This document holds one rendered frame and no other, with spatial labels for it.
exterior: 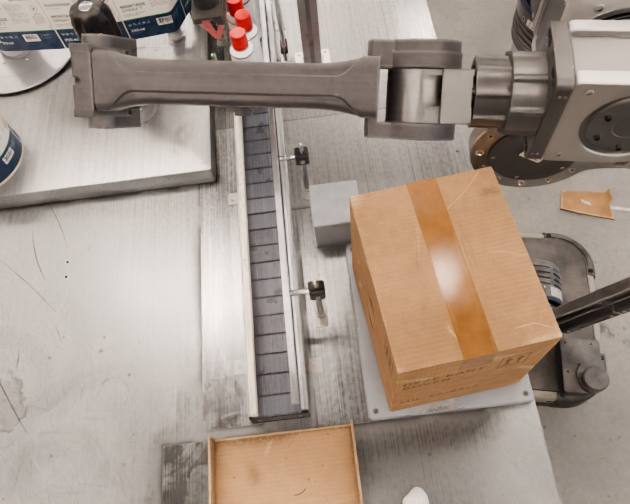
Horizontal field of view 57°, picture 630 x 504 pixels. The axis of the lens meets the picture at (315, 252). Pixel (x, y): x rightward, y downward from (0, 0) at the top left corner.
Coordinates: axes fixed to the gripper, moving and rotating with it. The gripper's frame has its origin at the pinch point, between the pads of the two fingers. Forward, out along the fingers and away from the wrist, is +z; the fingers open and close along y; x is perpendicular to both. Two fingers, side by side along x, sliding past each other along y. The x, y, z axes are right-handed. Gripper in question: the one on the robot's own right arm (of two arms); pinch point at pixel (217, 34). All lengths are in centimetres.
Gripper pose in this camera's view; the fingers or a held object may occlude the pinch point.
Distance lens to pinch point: 138.1
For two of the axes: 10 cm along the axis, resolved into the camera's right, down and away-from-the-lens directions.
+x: 9.9, -1.2, -0.3
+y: 0.9, 8.9, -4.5
